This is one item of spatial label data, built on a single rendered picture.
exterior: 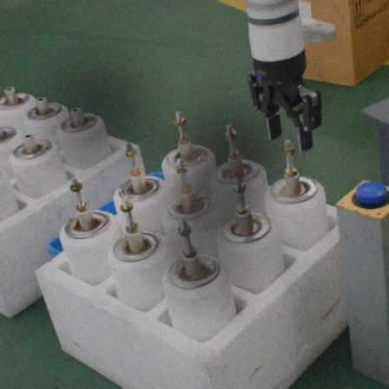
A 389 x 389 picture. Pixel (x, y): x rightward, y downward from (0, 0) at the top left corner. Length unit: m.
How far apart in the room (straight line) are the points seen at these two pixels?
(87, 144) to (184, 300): 0.58
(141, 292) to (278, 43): 0.41
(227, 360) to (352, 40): 1.17
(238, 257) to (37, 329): 0.50
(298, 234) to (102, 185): 0.50
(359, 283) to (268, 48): 0.36
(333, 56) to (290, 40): 1.04
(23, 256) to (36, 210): 0.09
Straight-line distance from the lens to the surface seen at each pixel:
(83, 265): 1.24
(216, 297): 1.07
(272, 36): 1.07
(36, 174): 1.51
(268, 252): 1.14
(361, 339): 1.21
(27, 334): 1.49
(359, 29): 2.09
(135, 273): 1.14
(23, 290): 1.53
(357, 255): 1.10
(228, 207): 1.29
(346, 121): 1.95
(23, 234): 1.48
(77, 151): 1.57
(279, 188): 1.23
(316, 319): 1.25
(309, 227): 1.22
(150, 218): 1.29
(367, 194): 1.06
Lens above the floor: 0.91
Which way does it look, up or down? 31 degrees down
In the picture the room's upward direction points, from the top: 12 degrees counter-clockwise
